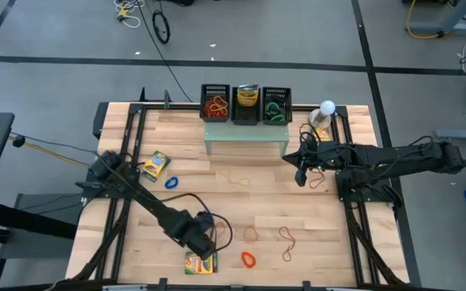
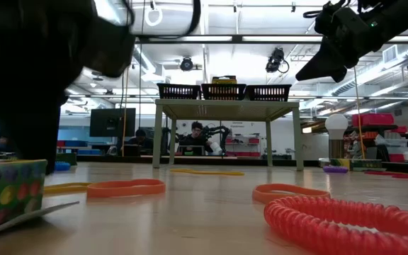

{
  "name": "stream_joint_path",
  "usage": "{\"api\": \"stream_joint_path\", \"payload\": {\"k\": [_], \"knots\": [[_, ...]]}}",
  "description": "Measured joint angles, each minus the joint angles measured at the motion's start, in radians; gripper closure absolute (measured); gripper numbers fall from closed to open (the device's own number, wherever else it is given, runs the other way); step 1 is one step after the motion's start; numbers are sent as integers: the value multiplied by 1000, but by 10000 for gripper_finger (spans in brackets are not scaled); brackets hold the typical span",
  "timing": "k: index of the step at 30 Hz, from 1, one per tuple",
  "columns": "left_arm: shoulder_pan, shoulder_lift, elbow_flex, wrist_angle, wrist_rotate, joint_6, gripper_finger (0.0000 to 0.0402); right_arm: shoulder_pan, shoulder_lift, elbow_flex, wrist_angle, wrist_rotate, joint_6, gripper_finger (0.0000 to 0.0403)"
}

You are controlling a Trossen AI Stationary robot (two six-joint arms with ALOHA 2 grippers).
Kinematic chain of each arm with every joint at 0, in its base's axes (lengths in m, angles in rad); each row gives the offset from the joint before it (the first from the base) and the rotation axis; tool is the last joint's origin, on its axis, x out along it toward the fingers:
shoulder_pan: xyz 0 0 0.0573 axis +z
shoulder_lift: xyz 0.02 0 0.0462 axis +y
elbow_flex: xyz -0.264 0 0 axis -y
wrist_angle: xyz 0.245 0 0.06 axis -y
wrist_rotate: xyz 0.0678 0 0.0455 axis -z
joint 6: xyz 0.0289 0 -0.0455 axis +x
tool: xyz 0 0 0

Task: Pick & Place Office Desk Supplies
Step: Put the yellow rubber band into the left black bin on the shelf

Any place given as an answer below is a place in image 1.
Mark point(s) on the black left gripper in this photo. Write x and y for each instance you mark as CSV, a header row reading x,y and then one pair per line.
x,y
198,232

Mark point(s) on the yellow rubber band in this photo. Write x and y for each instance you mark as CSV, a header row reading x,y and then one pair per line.
x,y
233,180
219,106

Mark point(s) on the grey desk leg base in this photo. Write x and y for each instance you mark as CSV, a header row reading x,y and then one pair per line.
x,y
447,28

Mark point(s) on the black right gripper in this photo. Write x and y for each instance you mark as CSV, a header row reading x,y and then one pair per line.
x,y
324,155

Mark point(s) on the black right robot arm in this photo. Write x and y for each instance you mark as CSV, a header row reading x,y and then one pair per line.
x,y
399,159

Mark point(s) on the red rubber band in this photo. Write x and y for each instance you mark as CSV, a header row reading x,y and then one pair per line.
x,y
322,182
208,111
293,242

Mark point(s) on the white bulb table lamp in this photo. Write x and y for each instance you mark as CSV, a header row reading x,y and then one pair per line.
x,y
327,107

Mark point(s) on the green perforated metal shelf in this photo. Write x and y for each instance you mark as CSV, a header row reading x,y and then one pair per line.
x,y
245,132

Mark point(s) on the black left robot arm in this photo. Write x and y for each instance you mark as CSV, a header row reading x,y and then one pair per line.
x,y
148,202

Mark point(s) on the black slotted plastic basket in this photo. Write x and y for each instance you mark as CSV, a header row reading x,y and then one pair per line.
x,y
215,89
276,92
246,117

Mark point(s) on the grey floor bar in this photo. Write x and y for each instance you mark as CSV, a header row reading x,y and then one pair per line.
x,y
459,134

